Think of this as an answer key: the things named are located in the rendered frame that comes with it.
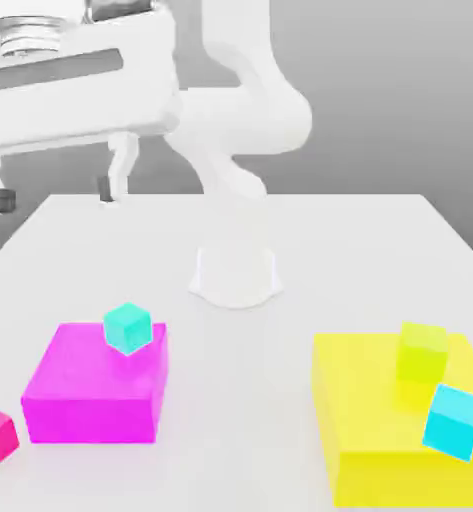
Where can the small teal cube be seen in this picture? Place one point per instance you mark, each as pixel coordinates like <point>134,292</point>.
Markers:
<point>127,328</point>

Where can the large magenta box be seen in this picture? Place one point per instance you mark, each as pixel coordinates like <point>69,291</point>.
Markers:
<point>92,400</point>

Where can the small lime cube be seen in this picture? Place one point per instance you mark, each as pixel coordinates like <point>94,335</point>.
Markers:
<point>422,354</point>

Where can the large yellow box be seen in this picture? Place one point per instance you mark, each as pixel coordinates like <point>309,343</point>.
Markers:
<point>364,408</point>

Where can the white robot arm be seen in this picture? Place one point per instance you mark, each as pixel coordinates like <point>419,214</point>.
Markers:
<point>240,120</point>

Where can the small cyan cube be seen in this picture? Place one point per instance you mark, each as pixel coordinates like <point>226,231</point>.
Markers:
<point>452,424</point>

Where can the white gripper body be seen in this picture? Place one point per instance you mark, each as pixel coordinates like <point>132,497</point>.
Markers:
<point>80,104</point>

